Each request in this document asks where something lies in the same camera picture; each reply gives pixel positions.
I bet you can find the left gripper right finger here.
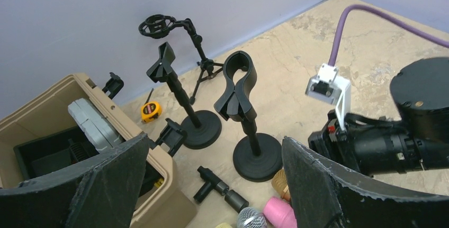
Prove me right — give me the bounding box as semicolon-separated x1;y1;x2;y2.
282;136;448;227

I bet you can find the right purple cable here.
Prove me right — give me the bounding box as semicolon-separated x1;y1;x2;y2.
327;4;449;67

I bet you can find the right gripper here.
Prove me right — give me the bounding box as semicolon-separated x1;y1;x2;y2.
308;111;421;176

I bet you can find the black tripod mic stand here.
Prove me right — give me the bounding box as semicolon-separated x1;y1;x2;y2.
138;14;248;106

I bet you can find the yellow tape measure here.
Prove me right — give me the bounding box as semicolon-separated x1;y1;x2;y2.
140;89;162;123

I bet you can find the black round-base mic stand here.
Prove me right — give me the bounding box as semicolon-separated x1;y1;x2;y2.
146;42;222;149

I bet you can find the cream beige microphone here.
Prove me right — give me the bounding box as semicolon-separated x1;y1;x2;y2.
214;222;233;228

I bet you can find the black mic clip adapter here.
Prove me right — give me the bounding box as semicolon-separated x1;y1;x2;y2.
193;166;249;213

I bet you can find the pink microphone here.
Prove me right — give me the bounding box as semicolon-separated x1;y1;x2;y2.
262;197;297;228

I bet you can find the glitter microphone with grey head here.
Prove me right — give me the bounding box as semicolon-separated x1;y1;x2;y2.
237;207;267;228

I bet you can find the gold microphone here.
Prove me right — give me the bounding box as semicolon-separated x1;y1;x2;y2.
271;169;291;202

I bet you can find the tan hard equipment case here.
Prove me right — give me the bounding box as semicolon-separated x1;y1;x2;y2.
1;73;196;227

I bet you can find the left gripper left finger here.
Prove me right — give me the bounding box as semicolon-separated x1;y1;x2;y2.
1;133;150;227

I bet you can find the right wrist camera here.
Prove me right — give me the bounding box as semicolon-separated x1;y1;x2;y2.
305;63;351;132

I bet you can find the black tray in case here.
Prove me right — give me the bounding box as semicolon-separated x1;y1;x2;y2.
13;125;164;199

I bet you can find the pink mic round-base stand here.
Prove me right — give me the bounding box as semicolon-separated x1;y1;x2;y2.
214;51;283;183

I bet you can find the grey plastic tool case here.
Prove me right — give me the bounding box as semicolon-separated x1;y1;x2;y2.
68;98;125;153

